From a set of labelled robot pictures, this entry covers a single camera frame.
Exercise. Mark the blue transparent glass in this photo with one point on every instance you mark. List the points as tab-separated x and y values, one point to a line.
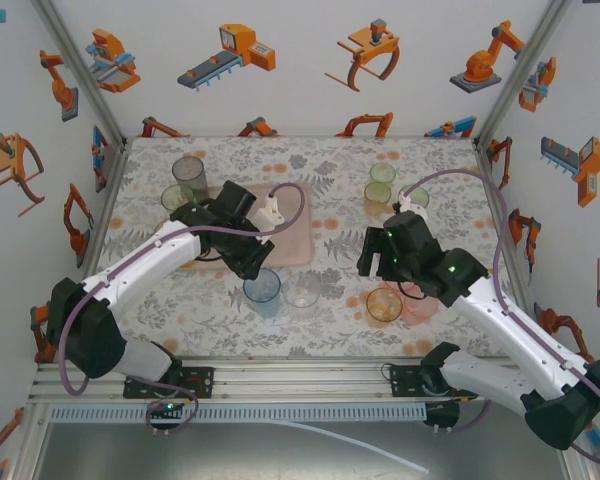
265	300

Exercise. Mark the amber transparent glass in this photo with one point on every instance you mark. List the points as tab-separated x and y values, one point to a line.
159	226
377	197
382	310

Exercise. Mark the clear transparent glass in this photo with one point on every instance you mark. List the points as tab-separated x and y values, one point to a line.
302	295

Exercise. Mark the green transparent glass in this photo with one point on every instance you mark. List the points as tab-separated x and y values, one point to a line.
420	192
382	172
172	197

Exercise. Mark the salmon pink glass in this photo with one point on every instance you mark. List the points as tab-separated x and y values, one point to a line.
422	310

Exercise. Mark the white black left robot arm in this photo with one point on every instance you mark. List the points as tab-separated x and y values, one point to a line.
140	260

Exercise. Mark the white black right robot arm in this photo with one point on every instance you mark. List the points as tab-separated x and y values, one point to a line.
505	325

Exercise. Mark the pink plastic tray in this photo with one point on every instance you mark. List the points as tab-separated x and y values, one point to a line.
295	250

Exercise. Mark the tall grey transparent glass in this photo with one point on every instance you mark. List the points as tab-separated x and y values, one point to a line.
188	172

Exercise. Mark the floral patterned table cover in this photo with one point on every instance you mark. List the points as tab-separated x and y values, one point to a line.
280	340

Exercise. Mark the black controller board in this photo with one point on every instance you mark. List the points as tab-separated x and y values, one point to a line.
442	415
167	407

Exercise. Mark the thin white tube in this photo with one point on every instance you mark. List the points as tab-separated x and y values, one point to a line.
380	452

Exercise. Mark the aluminium side rail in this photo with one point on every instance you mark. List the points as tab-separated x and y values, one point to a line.
109	200
484	160

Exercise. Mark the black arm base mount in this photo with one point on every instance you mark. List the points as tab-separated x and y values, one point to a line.
200	382
405	382

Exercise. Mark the wide aluminium base rail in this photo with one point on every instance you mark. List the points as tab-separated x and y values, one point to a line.
305	380

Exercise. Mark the aluminium frame post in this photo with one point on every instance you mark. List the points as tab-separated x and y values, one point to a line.
520	75
83	75

